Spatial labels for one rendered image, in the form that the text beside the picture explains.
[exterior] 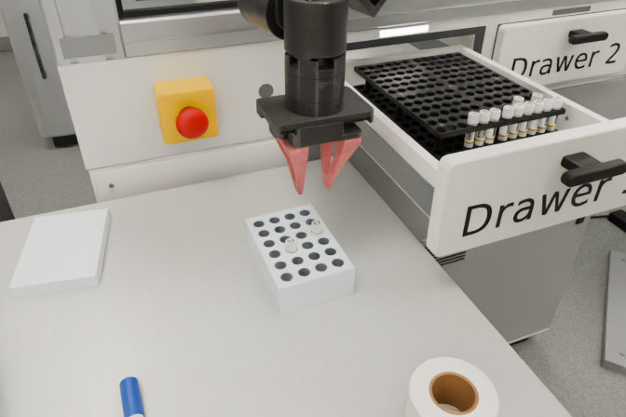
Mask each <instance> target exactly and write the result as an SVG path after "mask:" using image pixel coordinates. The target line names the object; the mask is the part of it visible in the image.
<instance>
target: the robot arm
mask: <svg viewBox="0 0 626 417"><path fill-rule="evenodd" d="M386 1H387V0H238V9H239V12H240V14H241V15H242V17H243V18H244V19H245V20H246V21H247V22H249V23H250V24H252V25H254V26H256V27H258V28H260V29H262V30H264V31H265V32H267V33H269V34H272V35H274V36H276V37H277V38H279V39H281V40H284V49H285V51H286V52H284V78H285V95H278V96H272V97H265V98H259V99H257V100H256V113H258V115H259V116H260V118H265V120H266V121H267V123H268V126H269V131H270V133H271V134H272V136H273V137H274V138H275V140H276V142H277V144H278V145H279V148H280V150H281V151H282V153H283V155H284V157H285V159H286V161H287V164H288V168H289V171H290V173H291V176H292V180H293V185H294V188H295V190H296V192H297V193H298V194H299V195H301V194H302V193H303V190H304V185H305V178H306V166H307V159H308V152H309V151H308V146H311V145H316V144H320V158H321V170H322V178H323V183H324V184H325V186H326V187H327V188H328V189H330V188H331V187H332V185H333V183H334V181H335V179H336V177H337V175H338V173H339V171H340V170H341V168H342V167H343V166H344V165H345V163H346V162H347V161H348V159H349V158H350V157H351V155H352V154H353V153H354V152H355V150H356V149H357V148H358V146H359V145H360V144H361V129H360V128H359V127H358V126H357V125H356V124H355V123H354V122H359V121H364V120H367V121H368V122H369V123H372V122H373V120H374V108H373V107H372V106H371V105H370V104H369V103H368V102H366V101H365V100H364V99H363V98H362V97H361V96H360V95H358V94H357V93H356V92H355V91H354V90H353V89H352V88H350V87H347V86H345V72H346V54H347V53H346V50H347V17H348V7H350V8H351V9H353V10H356V11H358V12H360V13H362V14H365V15H368V16H370V17H373V18H374V17H375V16H376V14H377V13H378V11H379V10H380V9H381V7H382V6H383V5H384V4H385V2H386ZM333 143H335V144H336V151H335V154H334V157H333V161H332V164H331V155H332V150H333Z"/></svg>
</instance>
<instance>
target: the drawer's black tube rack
mask: <svg viewBox="0 0 626 417"><path fill-rule="evenodd" d="M354 72H356V73H357V74H358V75H360V76H361V77H362V78H363V79H365V84H363V85H356V86H353V87H354V88H355V89H356V90H357V91H358V92H359V93H360V94H361V95H362V96H363V97H364V98H365V99H367V100H368V101H369V102H370V103H371V104H373V105H374V106H375V107H376V108H377V109H378V110H379V111H381V112H382V113H383V114H384V115H385V116H387V117H388V118H389V119H390V120H391V121H392V122H393V123H395V124H396V125H397V126H398V127H399V128H401V129H402V130H403V131H404V132H405V133H406V134H407V135H409V136H410V137H411V138H412V139H413V140H414V141H416V142H417V143H418V144H419V145H420V146H422V147H423V148H424V149H425V150H426V151H427V152H428V153H430V154H431V155H432V156H433V157H434V158H436V159H437V160H438V161H439V162H440V160H441V158H442V157H443V156H445V155H450V154H455V153H459V152H464V151H468V150H473V149H477V148H482V147H486V146H491V145H495V144H500V143H504V142H508V141H517V140H521V139H525V138H530V137H535V136H539V135H543V134H548V133H553V132H557V131H559V130H557V129H556V128H555V129H554V130H553V131H549V130H546V129H545V132H544V133H539V132H536V134H535V135H530V134H527V133H526V136H525V137H520V136H518V135H517V137H516V139H510V138H507V140H506V141H500V140H498V139H497V137H498V132H499V128H500V127H499V128H497V131H496V136H495V138H494V142H493V143H486V142H484V143H483V145H482V146H479V145H475V144H474V143H473V146H472V148H467V147H465V146H464V140H465V135H466V134H462V135H457V136H453V137H448V138H443V139H438V138H437V137H436V136H434V135H433V134H432V133H431V132H430V127H435V126H444V125H445V124H450V123H455V122H460V121H465V120H468V116H469V113H470V112H477V113H479V112H480V111H481V110H488V111H490V109H491V108H497V109H499V110H500V111H501V114H502V112H503V107H504V106H506V105H510V106H511V104H512V100H513V97H515V96H521V97H523V98H524V103H525V102H527V101H531V98H532V94H533V93H535V92H533V91H531V90H529V89H527V88H525V87H523V86H521V85H519V84H517V83H515V82H513V81H511V80H509V78H507V77H505V76H503V75H501V74H498V73H496V72H495V71H493V70H491V69H489V68H487V67H485V66H483V65H482V64H480V63H479V62H477V61H474V60H472V59H470V58H469V57H467V56H465V55H463V54H461V53H459V52H455V53H447V54H441V55H434V56H427V57H421V58H414V59H408V60H401V61H389V62H382V63H376V64H369V65H362V66H355V67H354Z"/></svg>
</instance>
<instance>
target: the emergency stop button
mask: <svg viewBox="0 0 626 417"><path fill-rule="evenodd" d="M175 125H176V128H177V130H178V132H179V133H180V134H181V135H182V136H183V137H185V138H187V139H195V138H198V137H200V136H202V135H203V134H204V133H205V132H206V131H207V129H208V126H209V119H208V117H207V116H206V114H205V113H204V112H203V111H202V110H200V109H198V108H195V107H190V108H186V109H184V110H182V111H181V112H180V113H179V114H178V115H177V117H176V121H175Z"/></svg>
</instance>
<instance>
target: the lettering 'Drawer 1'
mask: <svg viewBox="0 0 626 417"><path fill-rule="evenodd" d="M612 178H613V177H611V178H608V179H606V180H601V181H600V184H599V187H598V189H597V192H596V195H595V198H594V200H593V202H594V201H597V198H598V196H599V194H600V191H601V189H602V187H603V185H604V184H605V183H606V182H609V181H612ZM584 187H588V188H589V191H588V192H586V193H582V194H578V191H579V190H580V189H582V188H584ZM570 190H571V188H569V189H567V190H566V192H565V195H564V197H563V198H562V200H561V202H560V204H559V191H558V192H555V193H554V194H553V196H552V198H551V201H550V203H549V205H548V206H547V208H546V199H547V195H543V196H542V215H546V214H547V212H548V210H549V208H550V207H551V204H552V202H553V200H554V198H555V210H554V212H556V211H559V210H560V208H561V206H562V205H563V203H564V202H565V199H566V197H567V195H568V193H569V191H570ZM591 192H592V185H591V184H590V183H585V184H583V185H581V186H580V187H579V188H578V189H577V190H576V192H575V193H574V194H573V196H572V200H571V204H572V205H573V206H574V207H578V206H581V205H584V204H586V203H587V201H588V199H587V200H585V201H583V202H581V203H576V197H580V196H583V195H589V194H590V193H591ZM525 202H530V204H531V205H530V206H529V207H525V208H521V209H519V210H518V211H516V213H515V214H514V216H513V221H514V222H522V221H523V220H525V219H527V220H529V219H530V218H531V215H532V211H533V208H534V205H535V201H534V199H532V198H527V199H524V200H522V201H520V202H519V204H518V206H520V205H521V204H523V203H525ZM513 204H514V202H512V203H509V204H508V205H507V206H505V205H503V206H500V209H499V213H498V217H497V224H496V228H498V227H499V225H500V221H501V217H502V214H503V212H504V210H505V209H506V208H508V207H511V206H513ZM558 204H559V206H558ZM504 206H505V208H504ZM478 208H485V209H486V210H487V216H486V220H485V222H484V224H483V225H482V226H481V227H480V228H478V229H476V230H474V231H471V232H468V229H469V224H470V215H471V211H472V210H473V209H478ZM527 209H529V211H528V213H527V214H526V215H525V216H524V217H523V218H521V219H517V216H518V214H519V213H520V212H522V211H524V210H527ZM491 216H492V208H491V206H490V205H488V204H479V205H475V206H471V207H468V211H467V216H466V220H465V225H464V230H463V235H462V237H463V236H467V235H473V234H476V233H478V232H480V231H482V229H483V228H485V227H486V225H487V224H488V223H489V222H490V219H491Z"/></svg>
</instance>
